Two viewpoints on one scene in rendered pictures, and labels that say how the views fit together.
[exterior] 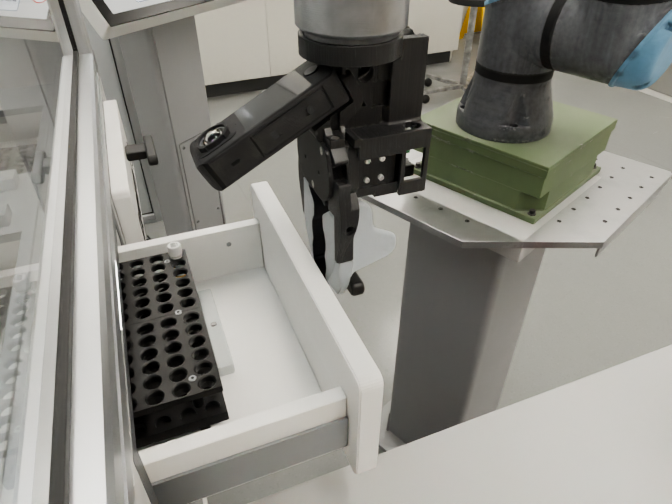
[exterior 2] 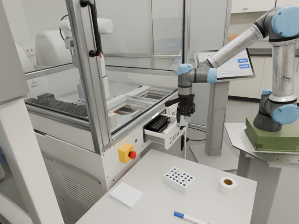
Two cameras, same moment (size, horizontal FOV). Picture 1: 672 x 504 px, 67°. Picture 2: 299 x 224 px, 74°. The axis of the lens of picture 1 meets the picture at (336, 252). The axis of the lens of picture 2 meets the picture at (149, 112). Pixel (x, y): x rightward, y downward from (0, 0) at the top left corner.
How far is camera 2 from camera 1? 86 cm
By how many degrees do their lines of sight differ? 48
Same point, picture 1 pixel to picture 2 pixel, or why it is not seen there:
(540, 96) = (269, 120)
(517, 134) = (260, 127)
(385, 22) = (183, 93)
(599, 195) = (288, 155)
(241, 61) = not seen: hidden behind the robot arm
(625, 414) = (216, 176)
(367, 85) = (184, 100)
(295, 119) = (174, 101)
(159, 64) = (215, 90)
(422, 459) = (179, 159)
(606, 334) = not seen: outside the picture
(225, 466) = (151, 136)
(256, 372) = not seen: hidden behind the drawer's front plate
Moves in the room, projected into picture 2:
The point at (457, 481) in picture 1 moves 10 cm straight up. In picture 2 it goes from (180, 163) to (180, 148)
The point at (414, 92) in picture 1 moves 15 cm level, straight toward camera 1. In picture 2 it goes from (190, 102) to (166, 109)
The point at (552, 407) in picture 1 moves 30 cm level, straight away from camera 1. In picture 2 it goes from (206, 168) to (263, 164)
